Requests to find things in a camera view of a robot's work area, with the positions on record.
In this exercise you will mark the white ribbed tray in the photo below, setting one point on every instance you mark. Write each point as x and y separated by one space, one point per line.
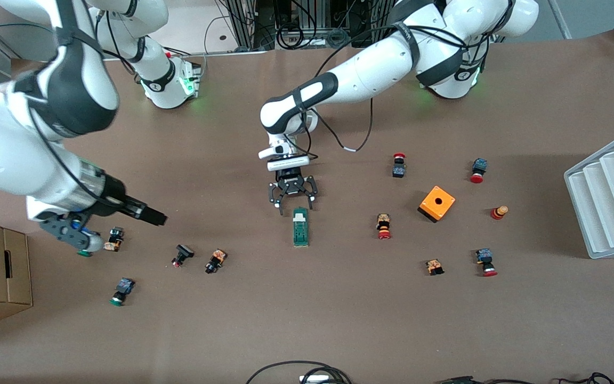
611 202

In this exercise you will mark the beige black switch module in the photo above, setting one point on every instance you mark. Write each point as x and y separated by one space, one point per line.
114 240

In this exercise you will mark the orange contact block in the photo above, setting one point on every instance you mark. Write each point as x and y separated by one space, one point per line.
434 265

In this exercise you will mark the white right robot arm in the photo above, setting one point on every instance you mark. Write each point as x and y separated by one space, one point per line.
14 154

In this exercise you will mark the red mushroom button blue block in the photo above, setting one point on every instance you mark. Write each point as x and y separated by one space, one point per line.
484 256
479 165

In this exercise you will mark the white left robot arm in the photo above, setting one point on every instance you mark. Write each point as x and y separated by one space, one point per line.
371 64

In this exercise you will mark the green mushroom push button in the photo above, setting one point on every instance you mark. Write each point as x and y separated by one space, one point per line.
83 253
124 286

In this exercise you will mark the red emergency button black block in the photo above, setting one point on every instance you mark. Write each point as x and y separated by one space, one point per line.
398 170

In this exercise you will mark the white plug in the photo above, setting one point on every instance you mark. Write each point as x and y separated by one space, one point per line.
315 380

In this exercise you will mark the aluminium frame rack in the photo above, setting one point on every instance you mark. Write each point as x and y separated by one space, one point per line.
245 21

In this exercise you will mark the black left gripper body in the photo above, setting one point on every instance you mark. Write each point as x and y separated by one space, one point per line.
291 183

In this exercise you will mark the red yellow button head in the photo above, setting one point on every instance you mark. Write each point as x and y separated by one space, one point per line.
498 213

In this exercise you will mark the black flat head switch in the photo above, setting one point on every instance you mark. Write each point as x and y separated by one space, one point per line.
183 250

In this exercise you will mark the red emergency button orange block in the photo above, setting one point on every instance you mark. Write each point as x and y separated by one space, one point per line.
383 221

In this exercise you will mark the orange button enclosure box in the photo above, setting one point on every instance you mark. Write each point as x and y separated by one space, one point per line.
445 205

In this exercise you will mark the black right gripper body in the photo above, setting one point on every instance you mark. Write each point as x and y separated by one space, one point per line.
116 197

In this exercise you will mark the black selector switch orange block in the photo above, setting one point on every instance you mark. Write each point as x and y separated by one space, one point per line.
216 260

